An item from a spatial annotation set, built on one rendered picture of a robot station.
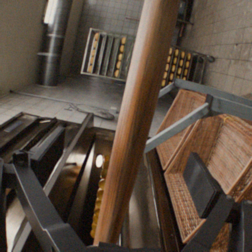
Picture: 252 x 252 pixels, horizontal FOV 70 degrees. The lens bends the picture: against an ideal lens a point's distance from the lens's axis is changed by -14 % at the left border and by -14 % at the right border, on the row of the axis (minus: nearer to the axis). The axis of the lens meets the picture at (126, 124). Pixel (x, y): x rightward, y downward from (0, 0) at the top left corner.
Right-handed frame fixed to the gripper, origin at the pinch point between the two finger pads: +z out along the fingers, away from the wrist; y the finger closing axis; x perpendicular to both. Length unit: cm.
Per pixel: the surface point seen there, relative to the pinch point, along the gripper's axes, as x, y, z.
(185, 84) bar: 2, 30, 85
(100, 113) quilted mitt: -49, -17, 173
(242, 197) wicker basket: -23, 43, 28
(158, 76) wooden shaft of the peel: 8.2, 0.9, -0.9
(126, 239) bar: -18.4, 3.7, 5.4
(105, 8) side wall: 121, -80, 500
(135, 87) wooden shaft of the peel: 6.9, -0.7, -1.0
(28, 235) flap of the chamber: -41.0, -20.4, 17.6
